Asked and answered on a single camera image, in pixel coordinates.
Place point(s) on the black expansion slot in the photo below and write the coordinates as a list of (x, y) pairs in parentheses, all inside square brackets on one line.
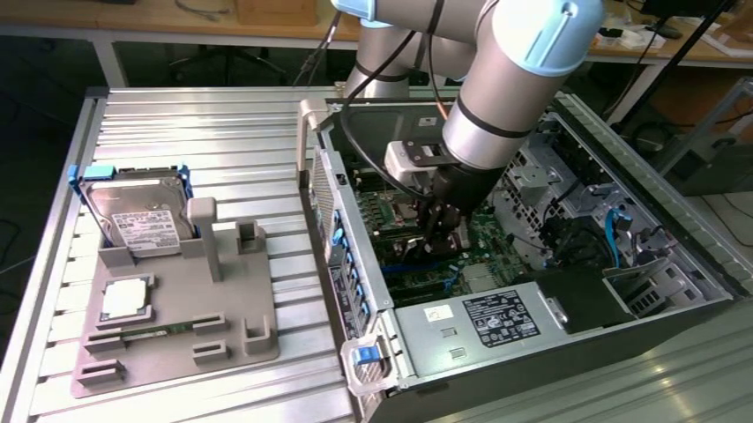
[(418, 291)]

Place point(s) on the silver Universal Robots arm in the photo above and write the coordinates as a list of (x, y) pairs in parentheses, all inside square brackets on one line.
[(506, 88)]

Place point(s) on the gray parts rack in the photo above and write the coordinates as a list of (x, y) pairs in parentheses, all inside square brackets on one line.
[(176, 374)]

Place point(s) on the silver chipset heatsink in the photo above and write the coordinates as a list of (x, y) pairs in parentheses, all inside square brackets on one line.
[(481, 278)]

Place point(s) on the black installed RAM stick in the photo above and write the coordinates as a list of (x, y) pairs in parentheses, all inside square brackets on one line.
[(397, 237)]

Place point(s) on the graphics card with black fan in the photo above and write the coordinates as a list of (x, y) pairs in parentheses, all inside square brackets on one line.
[(411, 257)]

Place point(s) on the black monitor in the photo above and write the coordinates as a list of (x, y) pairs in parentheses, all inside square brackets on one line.
[(676, 6)]

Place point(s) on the gray wrist camera box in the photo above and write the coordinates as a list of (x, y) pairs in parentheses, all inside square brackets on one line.
[(406, 167)]

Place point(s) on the blue case latch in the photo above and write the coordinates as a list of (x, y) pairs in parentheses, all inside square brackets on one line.
[(364, 356)]

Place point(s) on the black tripod pole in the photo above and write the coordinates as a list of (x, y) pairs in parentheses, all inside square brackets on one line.
[(650, 79)]

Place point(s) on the black plastic shroud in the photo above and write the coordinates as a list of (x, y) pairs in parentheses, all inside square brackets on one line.
[(577, 304)]

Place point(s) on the hard disk in blue carrier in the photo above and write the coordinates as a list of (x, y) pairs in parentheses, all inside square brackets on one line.
[(147, 229)]

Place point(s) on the open black PC case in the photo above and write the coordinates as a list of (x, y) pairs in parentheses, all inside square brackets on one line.
[(587, 374)]

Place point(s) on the silver disk bay cage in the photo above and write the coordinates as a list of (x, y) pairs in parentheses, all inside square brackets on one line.
[(529, 211)]

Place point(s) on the blue expansion slot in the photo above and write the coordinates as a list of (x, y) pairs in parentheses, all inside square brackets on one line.
[(406, 267)]

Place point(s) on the green RAM stick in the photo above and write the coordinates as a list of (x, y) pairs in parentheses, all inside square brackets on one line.
[(159, 329)]

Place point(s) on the blue slot retainer clip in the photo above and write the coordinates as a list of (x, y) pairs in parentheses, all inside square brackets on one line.
[(362, 296), (356, 278), (368, 313), (348, 261), (338, 233)]

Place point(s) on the CPU socket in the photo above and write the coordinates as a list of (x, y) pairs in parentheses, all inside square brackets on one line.
[(403, 207)]

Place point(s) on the silver CPU chip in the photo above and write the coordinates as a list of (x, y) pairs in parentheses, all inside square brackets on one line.
[(124, 299)]

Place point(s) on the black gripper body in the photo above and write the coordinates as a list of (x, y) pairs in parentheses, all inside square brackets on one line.
[(462, 189)]

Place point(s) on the silver power supply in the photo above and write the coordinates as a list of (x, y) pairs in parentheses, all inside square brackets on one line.
[(435, 352)]

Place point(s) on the black office chair base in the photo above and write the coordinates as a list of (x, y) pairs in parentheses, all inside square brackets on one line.
[(235, 57)]

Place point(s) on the green motherboard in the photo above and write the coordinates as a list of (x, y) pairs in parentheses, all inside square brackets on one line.
[(494, 247)]

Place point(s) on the gray disk bay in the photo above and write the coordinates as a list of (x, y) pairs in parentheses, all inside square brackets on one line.
[(646, 299)]

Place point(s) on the white and black desk object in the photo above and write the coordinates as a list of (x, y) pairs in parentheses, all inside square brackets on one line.
[(641, 39)]

